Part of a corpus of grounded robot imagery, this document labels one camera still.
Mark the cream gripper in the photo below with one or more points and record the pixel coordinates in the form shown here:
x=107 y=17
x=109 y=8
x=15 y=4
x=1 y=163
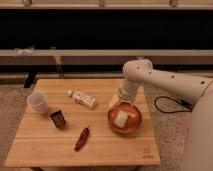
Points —
x=116 y=100

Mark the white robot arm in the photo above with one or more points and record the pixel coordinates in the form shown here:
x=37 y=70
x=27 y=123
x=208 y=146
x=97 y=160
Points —
x=196 y=90

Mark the orange round bowl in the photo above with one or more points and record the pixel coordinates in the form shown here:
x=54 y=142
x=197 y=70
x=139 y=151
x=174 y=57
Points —
x=134 y=120

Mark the white sponge block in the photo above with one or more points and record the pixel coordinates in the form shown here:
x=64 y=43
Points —
x=121 y=119

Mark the white plastic bottle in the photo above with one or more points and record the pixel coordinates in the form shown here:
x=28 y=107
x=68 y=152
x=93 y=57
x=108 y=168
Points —
x=83 y=99

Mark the wooden table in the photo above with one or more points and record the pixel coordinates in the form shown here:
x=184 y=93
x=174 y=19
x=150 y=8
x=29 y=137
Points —
x=38 y=143

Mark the white paper cup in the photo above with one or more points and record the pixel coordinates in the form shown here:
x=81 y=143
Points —
x=38 y=101

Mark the long wall rail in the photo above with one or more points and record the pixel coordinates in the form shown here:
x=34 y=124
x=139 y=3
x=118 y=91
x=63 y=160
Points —
x=32 y=57

